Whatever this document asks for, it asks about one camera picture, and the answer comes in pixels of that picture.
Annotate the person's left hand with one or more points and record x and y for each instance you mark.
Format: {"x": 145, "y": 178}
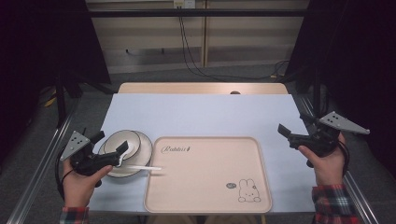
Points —
{"x": 77, "y": 189}

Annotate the light wooden wall strip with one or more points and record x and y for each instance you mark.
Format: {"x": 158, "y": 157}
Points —
{"x": 205, "y": 37}

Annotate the white plate with dark rim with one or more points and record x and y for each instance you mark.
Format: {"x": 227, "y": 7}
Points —
{"x": 144, "y": 155}

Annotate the beige tray with rabbit drawing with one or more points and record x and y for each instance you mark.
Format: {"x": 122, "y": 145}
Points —
{"x": 202, "y": 174}

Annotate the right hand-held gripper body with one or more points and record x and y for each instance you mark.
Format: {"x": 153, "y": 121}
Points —
{"x": 323, "y": 140}

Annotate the metal floor rail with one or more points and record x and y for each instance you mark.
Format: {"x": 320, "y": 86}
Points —
{"x": 40, "y": 174}
{"x": 358, "y": 193}

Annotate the white chopstick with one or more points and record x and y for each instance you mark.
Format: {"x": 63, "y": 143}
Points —
{"x": 146, "y": 167}

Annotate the person's right hand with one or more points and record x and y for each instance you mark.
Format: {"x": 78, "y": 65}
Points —
{"x": 330, "y": 169}

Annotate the white bowl with dark rim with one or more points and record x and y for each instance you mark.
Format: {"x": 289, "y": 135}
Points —
{"x": 117, "y": 138}

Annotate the white wall power outlet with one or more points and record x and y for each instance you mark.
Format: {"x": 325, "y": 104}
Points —
{"x": 184, "y": 3}

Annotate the black curtain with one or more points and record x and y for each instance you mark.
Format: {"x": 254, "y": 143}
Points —
{"x": 46, "y": 40}
{"x": 351, "y": 46}

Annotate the black metal stand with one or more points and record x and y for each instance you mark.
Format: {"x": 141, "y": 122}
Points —
{"x": 317, "y": 93}
{"x": 60, "y": 99}

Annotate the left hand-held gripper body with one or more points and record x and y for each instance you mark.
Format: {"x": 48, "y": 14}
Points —
{"x": 84, "y": 161}

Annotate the light blue table mat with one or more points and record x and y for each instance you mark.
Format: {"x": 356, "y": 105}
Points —
{"x": 202, "y": 115}

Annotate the yellow floor tape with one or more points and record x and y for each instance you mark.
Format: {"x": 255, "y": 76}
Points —
{"x": 49, "y": 102}

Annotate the black horizontal bar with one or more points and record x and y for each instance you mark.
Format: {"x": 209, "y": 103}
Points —
{"x": 218, "y": 13}

